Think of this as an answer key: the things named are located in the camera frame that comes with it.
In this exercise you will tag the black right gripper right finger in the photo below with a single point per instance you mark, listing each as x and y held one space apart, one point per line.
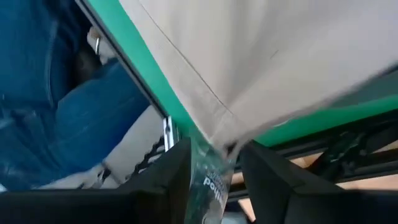
267 186

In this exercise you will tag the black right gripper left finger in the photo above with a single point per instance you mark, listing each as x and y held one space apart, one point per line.
174 177

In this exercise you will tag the beige grey garment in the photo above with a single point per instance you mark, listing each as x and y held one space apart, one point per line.
264 62

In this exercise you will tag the clear spray bottle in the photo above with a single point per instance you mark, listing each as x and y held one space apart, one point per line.
211 186

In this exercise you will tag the person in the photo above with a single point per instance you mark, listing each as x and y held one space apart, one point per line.
93 118

